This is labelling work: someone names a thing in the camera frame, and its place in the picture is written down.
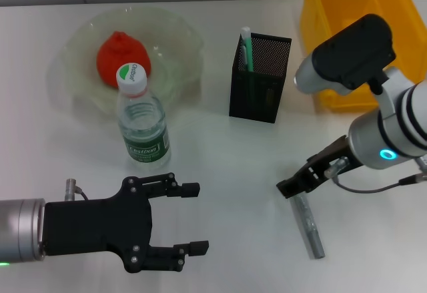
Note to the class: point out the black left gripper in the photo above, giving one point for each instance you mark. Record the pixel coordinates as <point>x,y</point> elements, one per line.
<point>96,226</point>

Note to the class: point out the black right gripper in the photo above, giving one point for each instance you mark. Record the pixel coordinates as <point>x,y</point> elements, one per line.
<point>333,163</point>

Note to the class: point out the grey pen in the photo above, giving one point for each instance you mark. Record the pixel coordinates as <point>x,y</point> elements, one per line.
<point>310,229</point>

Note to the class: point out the clear water bottle green label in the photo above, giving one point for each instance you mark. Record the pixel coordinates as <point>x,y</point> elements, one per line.
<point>141,123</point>

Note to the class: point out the mint green utility knife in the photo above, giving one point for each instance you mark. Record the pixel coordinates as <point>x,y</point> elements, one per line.
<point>247,49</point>

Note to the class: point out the orange fruit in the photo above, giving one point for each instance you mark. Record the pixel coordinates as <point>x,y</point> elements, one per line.
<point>116,56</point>

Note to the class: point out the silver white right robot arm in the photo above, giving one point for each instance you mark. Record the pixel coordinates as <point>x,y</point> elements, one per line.
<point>383,129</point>

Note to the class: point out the black mesh pen holder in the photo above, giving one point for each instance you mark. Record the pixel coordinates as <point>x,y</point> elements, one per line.
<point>257,102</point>

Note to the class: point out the green glass fruit plate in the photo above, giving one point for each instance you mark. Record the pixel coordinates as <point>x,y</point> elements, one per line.
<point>177,56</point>

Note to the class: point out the yellow plastic bin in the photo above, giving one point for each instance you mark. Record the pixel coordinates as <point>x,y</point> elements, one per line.
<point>320,12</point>

